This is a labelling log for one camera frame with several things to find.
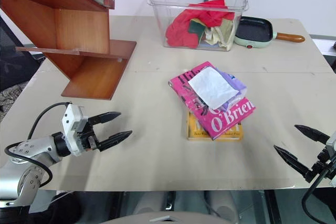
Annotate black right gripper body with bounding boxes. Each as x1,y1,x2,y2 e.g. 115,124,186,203
305,146,336,183

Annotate dark grey furniture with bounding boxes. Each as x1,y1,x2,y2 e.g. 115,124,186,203
306,33,336,74

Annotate pink book O'Brien lettering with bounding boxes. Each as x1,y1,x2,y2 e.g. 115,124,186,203
167,61,257,141

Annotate patterned grey fabric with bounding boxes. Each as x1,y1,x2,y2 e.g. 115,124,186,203
0,80,30,123

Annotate white cylindrical table leg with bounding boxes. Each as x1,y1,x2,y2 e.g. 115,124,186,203
206,190,239,221

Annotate white cloth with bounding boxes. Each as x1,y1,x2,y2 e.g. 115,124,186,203
187,67,240,109

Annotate brown wooden bookshelf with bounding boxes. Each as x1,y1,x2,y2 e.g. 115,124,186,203
0,0,138,101

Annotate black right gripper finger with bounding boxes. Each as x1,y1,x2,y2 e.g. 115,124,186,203
294,124,331,145
273,144,313,180

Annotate mint green electric frying pan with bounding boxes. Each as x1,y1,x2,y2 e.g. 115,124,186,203
233,16,306,50

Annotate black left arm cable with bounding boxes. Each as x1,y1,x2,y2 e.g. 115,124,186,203
4,102,72,188

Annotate dark green cloth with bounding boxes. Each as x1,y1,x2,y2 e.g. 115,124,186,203
188,17,208,40

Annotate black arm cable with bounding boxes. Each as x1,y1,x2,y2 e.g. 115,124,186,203
301,168,336,224
4,102,72,188

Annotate red cloth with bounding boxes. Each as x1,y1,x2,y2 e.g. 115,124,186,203
165,0,235,49

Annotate clear plastic storage bin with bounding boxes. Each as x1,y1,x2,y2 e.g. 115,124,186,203
147,0,250,51

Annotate yellow book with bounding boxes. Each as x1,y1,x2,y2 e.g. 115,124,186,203
186,109,244,142

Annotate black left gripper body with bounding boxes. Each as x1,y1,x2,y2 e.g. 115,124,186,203
77,121,102,154

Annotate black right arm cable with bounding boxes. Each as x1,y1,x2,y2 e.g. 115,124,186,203
301,168,336,224

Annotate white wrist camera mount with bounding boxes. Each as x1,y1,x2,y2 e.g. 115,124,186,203
325,129,336,187
61,103,89,157

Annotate black bracket under table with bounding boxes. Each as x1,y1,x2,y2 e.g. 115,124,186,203
165,190,176,211

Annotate grey rounded robot torso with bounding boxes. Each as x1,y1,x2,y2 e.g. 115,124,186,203
101,208,238,224

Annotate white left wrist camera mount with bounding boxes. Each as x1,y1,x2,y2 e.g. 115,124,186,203
61,103,89,157

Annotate purple plastic packet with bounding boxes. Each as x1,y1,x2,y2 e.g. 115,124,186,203
214,69,248,112

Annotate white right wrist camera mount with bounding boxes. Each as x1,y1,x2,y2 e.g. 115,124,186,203
325,129,336,187

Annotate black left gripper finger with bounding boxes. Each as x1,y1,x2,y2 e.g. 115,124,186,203
98,130,133,153
87,111,122,126

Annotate cream yellow cloth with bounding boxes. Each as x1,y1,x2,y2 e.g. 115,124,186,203
202,18,235,51

